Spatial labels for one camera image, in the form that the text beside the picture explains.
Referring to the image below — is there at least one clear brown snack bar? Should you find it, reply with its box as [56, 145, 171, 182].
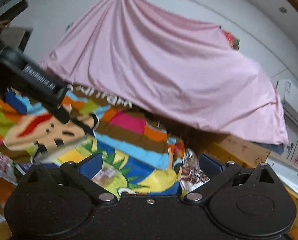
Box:
[92, 166, 119, 188]

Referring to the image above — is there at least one grey wall cabinet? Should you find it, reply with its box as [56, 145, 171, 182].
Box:
[0, 27, 33, 51]

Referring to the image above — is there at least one metal tray with dinosaur picture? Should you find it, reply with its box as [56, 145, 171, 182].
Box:
[31, 135, 180, 197]

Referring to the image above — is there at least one white air conditioner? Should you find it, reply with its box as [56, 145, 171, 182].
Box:
[276, 80, 298, 126]

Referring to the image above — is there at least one white green pickle pouch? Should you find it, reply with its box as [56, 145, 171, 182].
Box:
[0, 152, 18, 185]

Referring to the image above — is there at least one floral white quilt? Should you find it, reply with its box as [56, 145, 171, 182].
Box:
[179, 148, 210, 192]

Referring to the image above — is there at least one white door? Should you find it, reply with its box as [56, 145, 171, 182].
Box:
[283, 116, 298, 161]

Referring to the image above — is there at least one colourful cartoon blanket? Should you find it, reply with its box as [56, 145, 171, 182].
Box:
[0, 86, 185, 181]

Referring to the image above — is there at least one pink hanging sheet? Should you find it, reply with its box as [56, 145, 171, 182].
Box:
[40, 0, 288, 144]

